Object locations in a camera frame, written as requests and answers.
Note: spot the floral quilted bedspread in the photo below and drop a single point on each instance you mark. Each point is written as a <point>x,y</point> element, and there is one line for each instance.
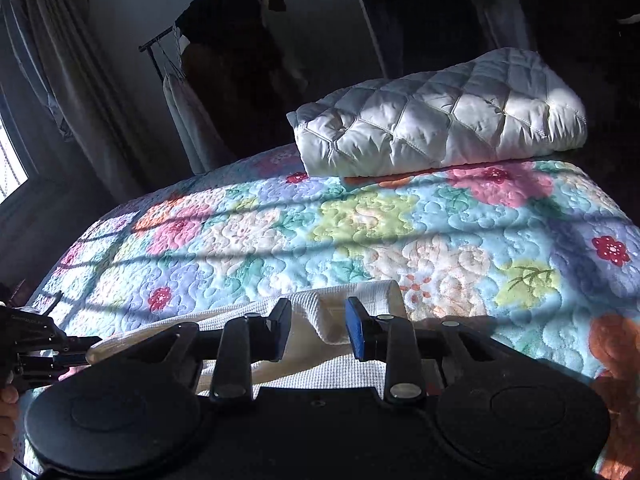
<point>400,240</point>

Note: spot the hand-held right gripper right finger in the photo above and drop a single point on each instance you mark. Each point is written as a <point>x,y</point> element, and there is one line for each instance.
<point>356,327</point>

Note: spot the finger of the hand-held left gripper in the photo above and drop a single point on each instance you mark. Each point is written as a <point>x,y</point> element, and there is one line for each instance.
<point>75,343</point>
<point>60,360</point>

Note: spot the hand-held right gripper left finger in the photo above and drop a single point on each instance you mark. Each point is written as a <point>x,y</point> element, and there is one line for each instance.
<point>280,327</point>

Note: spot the black hanging garment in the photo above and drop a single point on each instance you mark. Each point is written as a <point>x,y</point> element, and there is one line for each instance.
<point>235,50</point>

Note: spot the barred window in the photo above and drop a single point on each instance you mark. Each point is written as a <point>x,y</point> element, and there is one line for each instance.
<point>10,160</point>

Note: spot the person's left hand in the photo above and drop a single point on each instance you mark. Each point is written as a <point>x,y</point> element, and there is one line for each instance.
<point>7,425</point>

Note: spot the white hanging cloth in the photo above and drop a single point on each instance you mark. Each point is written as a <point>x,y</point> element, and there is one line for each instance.
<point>187,120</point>

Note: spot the white quilted folded blanket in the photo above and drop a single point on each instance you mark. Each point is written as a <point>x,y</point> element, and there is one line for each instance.
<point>440,115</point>

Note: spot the white waffle shirt green monster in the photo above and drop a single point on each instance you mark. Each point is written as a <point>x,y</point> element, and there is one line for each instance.
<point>310,305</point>

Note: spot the white clothes rack pole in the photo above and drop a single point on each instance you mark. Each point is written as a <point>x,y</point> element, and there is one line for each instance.
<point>367,20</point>

